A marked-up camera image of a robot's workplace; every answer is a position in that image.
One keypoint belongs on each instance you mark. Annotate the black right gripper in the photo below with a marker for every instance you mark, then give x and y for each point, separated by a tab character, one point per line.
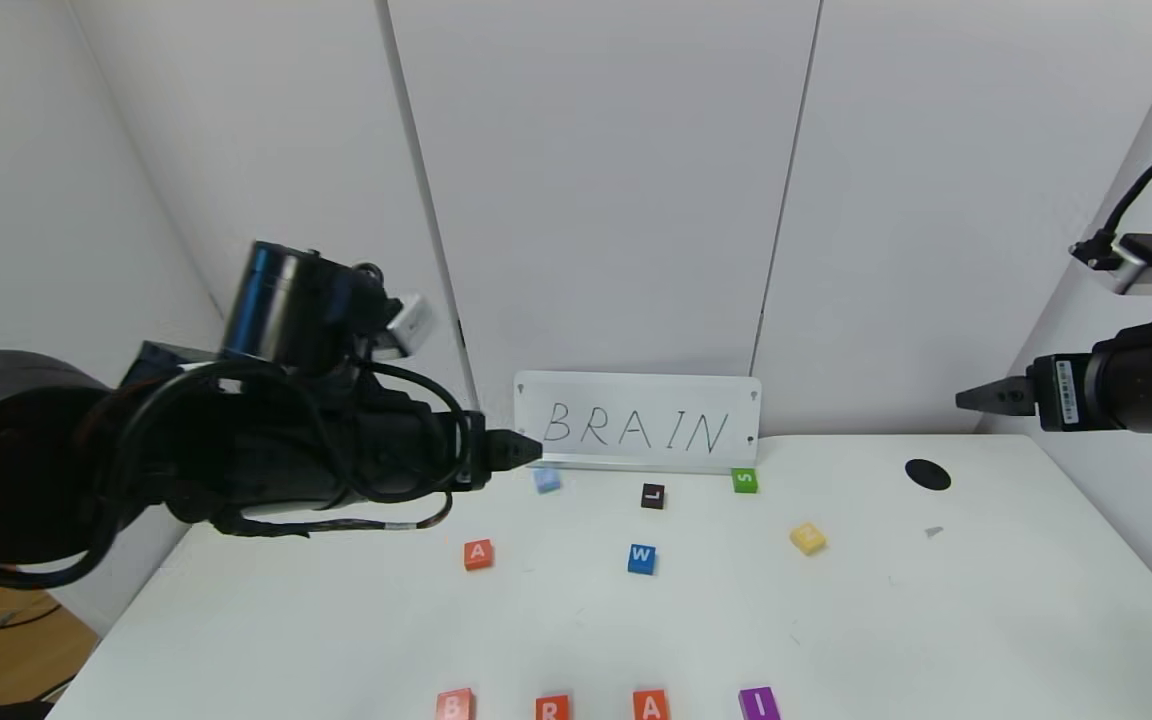
1058	393

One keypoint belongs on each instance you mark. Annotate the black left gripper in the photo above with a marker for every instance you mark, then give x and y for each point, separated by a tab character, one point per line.
474	450

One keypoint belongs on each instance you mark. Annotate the orange letter A block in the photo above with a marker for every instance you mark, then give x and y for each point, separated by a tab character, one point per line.
651	706
478	554

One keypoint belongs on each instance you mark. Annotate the yellow letter block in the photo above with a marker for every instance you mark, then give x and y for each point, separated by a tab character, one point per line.
807	539

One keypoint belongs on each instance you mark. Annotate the orange letter B block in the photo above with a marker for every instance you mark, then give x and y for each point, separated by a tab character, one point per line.
455	706

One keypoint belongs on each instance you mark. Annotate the orange letter R block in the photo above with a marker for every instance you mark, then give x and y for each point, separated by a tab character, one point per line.
553	709

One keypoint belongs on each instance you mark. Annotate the purple letter I block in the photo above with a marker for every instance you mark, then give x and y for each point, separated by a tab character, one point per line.
758	704

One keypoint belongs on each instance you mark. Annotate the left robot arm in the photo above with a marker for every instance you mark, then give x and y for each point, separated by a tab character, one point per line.
36	450

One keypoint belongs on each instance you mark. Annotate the light blue letter block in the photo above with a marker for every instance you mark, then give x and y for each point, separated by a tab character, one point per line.
548	482

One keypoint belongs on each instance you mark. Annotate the white sign holder board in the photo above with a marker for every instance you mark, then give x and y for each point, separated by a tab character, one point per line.
536	400

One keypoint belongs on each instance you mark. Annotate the black round table grommet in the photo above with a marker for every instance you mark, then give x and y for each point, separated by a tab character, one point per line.
927	476

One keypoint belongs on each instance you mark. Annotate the black letter L block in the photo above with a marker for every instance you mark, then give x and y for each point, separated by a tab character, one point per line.
652	497

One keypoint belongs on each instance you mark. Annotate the blue letter W block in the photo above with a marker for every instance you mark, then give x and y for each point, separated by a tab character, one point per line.
641	560

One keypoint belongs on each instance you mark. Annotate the green letter S block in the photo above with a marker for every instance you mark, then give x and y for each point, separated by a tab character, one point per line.
745	482

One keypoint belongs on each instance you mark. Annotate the aluminium sign holder rail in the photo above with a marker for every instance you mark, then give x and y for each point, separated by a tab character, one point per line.
626	467

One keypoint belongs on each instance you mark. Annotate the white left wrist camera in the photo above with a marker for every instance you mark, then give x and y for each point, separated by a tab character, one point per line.
411	325

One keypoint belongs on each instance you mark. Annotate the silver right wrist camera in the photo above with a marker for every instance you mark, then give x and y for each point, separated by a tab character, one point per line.
1136	268

